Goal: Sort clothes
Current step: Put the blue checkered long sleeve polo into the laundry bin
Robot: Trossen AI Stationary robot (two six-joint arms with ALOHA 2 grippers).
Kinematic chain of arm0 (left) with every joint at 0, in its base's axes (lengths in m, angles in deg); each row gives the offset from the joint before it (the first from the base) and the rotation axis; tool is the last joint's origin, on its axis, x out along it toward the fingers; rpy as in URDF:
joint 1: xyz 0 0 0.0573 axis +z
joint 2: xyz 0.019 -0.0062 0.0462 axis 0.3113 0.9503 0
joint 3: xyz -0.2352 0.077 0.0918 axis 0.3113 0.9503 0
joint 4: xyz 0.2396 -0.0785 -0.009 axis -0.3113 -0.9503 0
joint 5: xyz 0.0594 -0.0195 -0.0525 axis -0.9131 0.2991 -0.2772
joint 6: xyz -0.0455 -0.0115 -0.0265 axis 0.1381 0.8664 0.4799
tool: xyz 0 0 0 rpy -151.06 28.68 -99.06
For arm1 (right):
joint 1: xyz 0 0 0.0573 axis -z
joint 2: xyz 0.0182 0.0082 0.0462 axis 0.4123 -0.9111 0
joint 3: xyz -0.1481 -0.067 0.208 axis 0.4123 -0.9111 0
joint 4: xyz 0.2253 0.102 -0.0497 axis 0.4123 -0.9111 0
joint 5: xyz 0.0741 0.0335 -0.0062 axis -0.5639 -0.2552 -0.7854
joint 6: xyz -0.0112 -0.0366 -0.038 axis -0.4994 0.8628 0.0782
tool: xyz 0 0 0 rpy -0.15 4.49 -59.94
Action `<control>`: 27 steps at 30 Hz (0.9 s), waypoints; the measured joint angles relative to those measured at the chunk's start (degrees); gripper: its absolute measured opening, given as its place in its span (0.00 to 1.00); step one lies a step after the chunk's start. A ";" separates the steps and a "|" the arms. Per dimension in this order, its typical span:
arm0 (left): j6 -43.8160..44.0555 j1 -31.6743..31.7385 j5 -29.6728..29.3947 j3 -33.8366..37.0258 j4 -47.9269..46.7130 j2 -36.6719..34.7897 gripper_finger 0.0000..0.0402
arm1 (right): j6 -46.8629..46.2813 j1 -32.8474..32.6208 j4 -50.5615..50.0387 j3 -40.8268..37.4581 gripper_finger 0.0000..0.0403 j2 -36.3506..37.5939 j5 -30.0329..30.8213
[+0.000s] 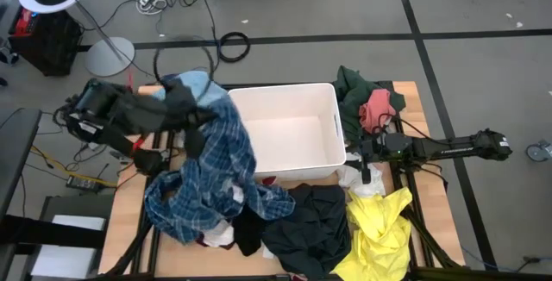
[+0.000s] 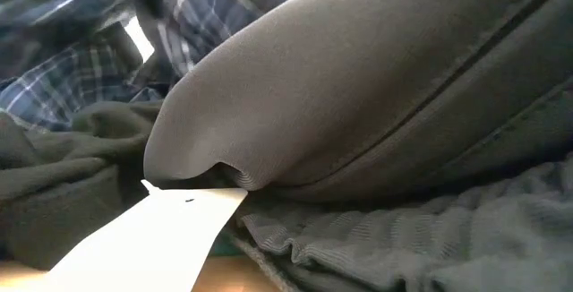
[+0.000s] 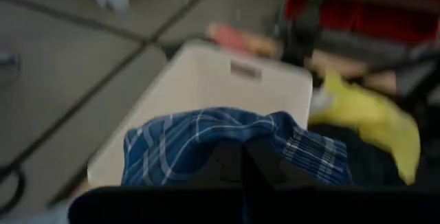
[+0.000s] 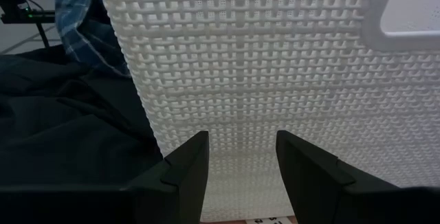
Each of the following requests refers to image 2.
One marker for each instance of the dark navy garment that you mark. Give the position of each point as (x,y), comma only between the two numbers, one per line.
(336,81)

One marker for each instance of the white paper tag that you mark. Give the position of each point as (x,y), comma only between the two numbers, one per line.
(152,238)

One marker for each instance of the black garment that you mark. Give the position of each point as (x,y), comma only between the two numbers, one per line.
(58,184)

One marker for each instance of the blue plaid shirt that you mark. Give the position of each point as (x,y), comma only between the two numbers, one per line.
(67,77)

